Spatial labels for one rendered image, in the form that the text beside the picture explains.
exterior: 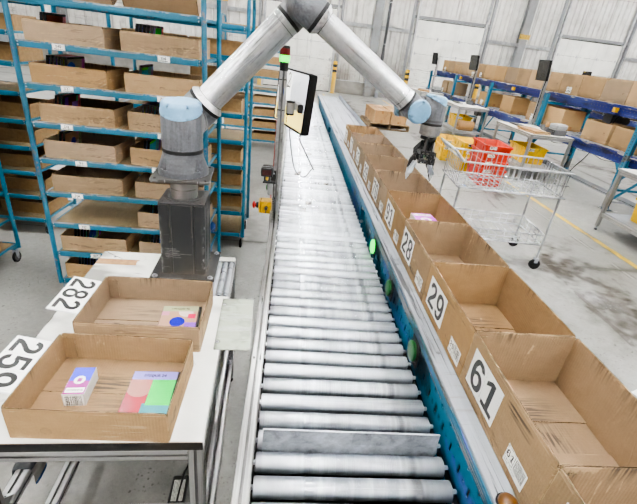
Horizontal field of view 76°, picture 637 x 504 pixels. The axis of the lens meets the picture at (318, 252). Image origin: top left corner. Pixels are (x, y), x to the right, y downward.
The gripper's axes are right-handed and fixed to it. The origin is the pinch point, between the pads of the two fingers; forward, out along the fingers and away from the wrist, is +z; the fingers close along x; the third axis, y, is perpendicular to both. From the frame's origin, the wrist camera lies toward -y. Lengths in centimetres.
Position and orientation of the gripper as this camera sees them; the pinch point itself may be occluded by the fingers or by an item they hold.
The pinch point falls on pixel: (417, 178)
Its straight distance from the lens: 198.8
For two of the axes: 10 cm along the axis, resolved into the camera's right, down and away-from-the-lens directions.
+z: -1.1, 8.9, 4.5
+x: 9.9, 0.7, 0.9
